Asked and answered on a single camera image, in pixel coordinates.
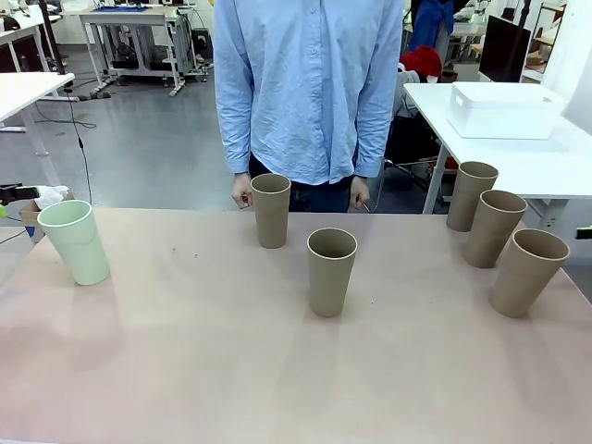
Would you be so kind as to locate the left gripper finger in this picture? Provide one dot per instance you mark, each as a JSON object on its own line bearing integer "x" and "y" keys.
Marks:
{"x": 3, "y": 212}
{"x": 16, "y": 193}

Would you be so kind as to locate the brown plastic cup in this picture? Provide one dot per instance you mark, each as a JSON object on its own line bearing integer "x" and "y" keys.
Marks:
{"x": 271, "y": 217}
{"x": 525, "y": 277}
{"x": 330, "y": 277}
{"x": 492, "y": 236}
{"x": 471, "y": 203}

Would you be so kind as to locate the pale green plastic cup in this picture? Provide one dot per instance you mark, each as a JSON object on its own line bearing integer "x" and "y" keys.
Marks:
{"x": 76, "y": 250}

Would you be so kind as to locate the white plastic basket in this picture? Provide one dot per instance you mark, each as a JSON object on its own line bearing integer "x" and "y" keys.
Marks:
{"x": 504, "y": 115}

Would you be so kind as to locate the person's right forearm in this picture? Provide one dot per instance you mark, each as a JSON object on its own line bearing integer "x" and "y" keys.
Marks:
{"x": 233, "y": 139}

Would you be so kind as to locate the person's left forearm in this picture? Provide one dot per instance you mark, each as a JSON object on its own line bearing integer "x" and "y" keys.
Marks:
{"x": 377, "y": 139}

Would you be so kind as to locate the person's right hand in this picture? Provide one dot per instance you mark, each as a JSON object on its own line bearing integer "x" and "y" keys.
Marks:
{"x": 241, "y": 192}

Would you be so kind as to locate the person's left hand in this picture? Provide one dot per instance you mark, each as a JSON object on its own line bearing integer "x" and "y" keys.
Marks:
{"x": 361, "y": 194}

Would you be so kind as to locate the cardboard box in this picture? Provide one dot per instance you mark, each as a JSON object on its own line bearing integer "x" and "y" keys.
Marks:
{"x": 32, "y": 219}

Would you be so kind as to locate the white crumpled cloth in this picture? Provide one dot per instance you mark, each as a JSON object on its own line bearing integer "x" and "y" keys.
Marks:
{"x": 51, "y": 193}

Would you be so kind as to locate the white side table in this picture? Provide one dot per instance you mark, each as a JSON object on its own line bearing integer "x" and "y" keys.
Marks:
{"x": 23, "y": 92}

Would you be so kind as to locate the white table with rounded corners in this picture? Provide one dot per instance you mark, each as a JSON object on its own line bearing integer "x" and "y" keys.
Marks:
{"x": 499, "y": 157}

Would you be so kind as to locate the black pole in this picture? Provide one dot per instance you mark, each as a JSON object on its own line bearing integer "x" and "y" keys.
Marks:
{"x": 52, "y": 37}

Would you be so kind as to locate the black chair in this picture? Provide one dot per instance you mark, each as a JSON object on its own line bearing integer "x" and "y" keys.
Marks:
{"x": 411, "y": 143}

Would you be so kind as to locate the black monitor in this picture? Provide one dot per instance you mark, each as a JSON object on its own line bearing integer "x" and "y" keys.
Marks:
{"x": 504, "y": 48}

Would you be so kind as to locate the white-framed workbench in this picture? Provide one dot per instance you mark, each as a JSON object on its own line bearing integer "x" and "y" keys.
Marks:
{"x": 134, "y": 28}

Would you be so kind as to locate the red cloth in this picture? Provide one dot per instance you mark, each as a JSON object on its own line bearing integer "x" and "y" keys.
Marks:
{"x": 421, "y": 59}

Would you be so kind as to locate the blue jacket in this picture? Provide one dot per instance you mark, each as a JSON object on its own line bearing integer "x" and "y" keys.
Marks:
{"x": 432, "y": 23}

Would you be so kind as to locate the person in light blue shirt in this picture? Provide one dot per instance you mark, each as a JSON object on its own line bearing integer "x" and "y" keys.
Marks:
{"x": 305, "y": 92}

